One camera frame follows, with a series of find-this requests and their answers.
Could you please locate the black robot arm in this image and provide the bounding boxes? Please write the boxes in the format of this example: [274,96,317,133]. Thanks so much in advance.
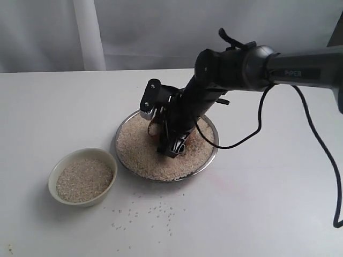
[157,46,342,158]

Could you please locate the brown wooden cup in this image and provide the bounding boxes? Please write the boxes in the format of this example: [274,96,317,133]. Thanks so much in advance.
[147,117,195,148]

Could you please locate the rice in white bowl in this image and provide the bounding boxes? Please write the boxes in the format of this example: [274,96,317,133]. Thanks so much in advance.
[56,158,114,203]

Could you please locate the white ceramic bowl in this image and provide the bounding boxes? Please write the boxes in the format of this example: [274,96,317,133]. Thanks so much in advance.
[48,148,117,207]

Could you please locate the spilled rice grains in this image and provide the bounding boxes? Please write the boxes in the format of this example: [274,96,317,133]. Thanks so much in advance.
[110,192,188,237]

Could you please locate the white backdrop curtain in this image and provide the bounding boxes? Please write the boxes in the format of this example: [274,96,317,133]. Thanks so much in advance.
[1,1,342,72]

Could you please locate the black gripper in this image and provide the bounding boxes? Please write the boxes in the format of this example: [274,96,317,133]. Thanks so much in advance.
[157,76,228,157]

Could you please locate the black cable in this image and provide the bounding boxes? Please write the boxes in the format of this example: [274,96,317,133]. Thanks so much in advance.
[192,27,343,229]

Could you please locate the rice on steel plate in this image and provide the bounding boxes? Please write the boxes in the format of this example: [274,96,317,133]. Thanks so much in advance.
[115,111,218,182]

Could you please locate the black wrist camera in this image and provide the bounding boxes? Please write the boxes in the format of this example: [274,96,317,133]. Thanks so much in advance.
[139,79,179,120]

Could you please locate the round steel plate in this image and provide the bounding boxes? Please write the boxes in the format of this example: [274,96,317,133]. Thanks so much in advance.
[115,110,219,182]

